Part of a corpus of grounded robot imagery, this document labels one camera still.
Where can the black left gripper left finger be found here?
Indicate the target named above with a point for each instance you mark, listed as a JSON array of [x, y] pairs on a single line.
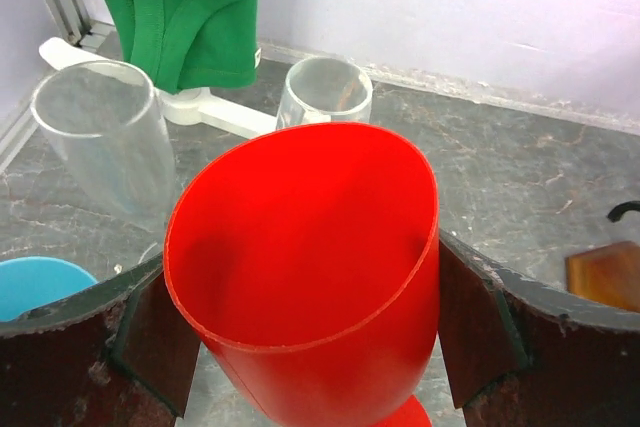
[[116, 354]]

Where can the clear wine glass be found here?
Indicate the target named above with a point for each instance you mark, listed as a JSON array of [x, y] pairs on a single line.
[[104, 120]]

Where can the green cloth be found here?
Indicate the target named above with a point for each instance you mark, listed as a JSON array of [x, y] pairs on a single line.
[[188, 44]]

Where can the gold wire wine glass rack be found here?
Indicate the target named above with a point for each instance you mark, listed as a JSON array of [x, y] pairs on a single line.
[[607, 275]]

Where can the red plastic wine glass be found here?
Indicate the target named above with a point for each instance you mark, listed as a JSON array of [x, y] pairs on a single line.
[[307, 261]]

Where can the blue plastic wine glass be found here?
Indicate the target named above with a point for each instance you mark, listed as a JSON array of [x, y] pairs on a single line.
[[32, 282]]

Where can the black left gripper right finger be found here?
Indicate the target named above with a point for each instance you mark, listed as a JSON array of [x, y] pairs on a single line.
[[519, 352]]

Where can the small clear glass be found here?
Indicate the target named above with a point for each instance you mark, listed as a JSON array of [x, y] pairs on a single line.
[[323, 89]]

